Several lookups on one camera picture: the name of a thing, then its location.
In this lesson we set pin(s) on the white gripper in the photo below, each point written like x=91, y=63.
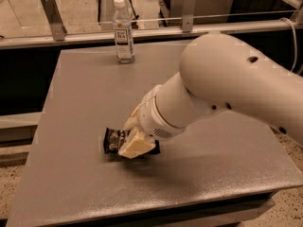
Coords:
x=153, y=117

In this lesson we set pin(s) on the black rxbar chocolate wrapper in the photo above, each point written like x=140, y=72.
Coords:
x=114, y=139

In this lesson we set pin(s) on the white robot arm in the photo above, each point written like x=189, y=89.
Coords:
x=217, y=72

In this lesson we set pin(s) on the tea bottle with white label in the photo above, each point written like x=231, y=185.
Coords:
x=122, y=25

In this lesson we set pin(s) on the right metal rail bracket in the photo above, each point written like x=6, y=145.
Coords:
x=188, y=15

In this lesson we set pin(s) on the metal rail bracket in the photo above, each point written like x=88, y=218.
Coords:
x=188, y=15
x=54, y=19

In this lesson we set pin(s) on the left metal rail bracket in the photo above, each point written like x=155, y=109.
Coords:
x=54, y=19

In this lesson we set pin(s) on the horizontal metal rail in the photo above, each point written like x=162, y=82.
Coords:
x=163, y=33

